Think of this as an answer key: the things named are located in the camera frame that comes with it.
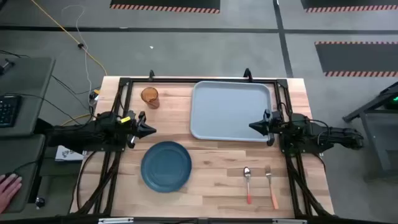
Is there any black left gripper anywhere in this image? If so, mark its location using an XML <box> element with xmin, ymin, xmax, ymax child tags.
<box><xmin>126</xmin><ymin>110</ymin><xmax>157</xmax><ymax>149</ymax></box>

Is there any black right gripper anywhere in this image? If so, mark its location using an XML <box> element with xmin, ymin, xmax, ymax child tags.
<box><xmin>248</xmin><ymin>108</ymin><xmax>282</xmax><ymax>147</ymax></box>

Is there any amber faceted plastic cup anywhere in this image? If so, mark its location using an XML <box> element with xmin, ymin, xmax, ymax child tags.
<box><xmin>141</xmin><ymin>86</ymin><xmax>160</xmax><ymax>110</ymax></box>

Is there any dark blue round plate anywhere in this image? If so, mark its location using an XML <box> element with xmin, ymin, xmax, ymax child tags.
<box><xmin>140</xmin><ymin>141</ymin><xmax>193</xmax><ymax>194</ymax></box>

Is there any grey plastic tray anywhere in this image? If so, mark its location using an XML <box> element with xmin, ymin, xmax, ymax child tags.
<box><xmin>189</xmin><ymin>80</ymin><xmax>274</xmax><ymax>143</ymax></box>

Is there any white printed paper box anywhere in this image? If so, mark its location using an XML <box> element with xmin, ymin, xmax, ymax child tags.
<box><xmin>55</xmin><ymin>145</ymin><xmax>85</xmax><ymax>163</ymax></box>

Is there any dark metal equipment stand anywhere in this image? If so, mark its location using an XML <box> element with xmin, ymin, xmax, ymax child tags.
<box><xmin>341</xmin><ymin>81</ymin><xmax>398</xmax><ymax>182</ymax></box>

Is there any black mat hazard-striped edge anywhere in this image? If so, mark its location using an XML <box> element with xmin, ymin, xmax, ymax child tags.
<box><xmin>109</xmin><ymin>0</ymin><xmax>221</xmax><ymax>14</ymax></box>
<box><xmin>314</xmin><ymin>40</ymin><xmax>398</xmax><ymax>78</ymax></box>
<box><xmin>300</xmin><ymin>0</ymin><xmax>398</xmax><ymax>14</ymax></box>

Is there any grey side desk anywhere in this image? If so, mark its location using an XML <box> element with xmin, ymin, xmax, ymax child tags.
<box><xmin>0</xmin><ymin>57</ymin><xmax>56</xmax><ymax>138</ymax></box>

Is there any black keyboard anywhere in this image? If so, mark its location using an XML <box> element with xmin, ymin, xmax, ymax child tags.
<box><xmin>0</xmin><ymin>95</ymin><xmax>22</xmax><ymax>128</ymax></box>

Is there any person's hand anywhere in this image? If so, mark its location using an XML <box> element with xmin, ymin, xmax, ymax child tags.
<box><xmin>0</xmin><ymin>173</ymin><xmax>23</xmax><ymax>214</ymax></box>

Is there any metal spoon red handle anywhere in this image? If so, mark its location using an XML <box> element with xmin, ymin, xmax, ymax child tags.
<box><xmin>243</xmin><ymin>166</ymin><xmax>252</xmax><ymax>205</ymax></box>

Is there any black aluminium table frame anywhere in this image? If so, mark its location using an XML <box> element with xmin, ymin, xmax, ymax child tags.
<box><xmin>70</xmin><ymin>76</ymin><xmax>335</xmax><ymax>218</ymax></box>

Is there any metal fork orange handle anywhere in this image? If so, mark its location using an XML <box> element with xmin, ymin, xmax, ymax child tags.
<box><xmin>264</xmin><ymin>164</ymin><xmax>280</xmax><ymax>210</ymax></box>

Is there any black cable bundle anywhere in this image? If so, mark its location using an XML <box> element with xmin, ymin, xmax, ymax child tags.
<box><xmin>285</xmin><ymin>152</ymin><xmax>331</xmax><ymax>217</ymax></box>
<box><xmin>74</xmin><ymin>149</ymin><xmax>123</xmax><ymax>216</ymax></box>

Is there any thin white cable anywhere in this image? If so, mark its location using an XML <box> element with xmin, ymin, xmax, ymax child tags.
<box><xmin>61</xmin><ymin>4</ymin><xmax>94</xmax><ymax>94</ymax></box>

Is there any yellow cable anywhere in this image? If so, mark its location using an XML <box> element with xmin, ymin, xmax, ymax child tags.
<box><xmin>30</xmin><ymin>0</ymin><xmax>108</xmax><ymax>127</ymax></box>

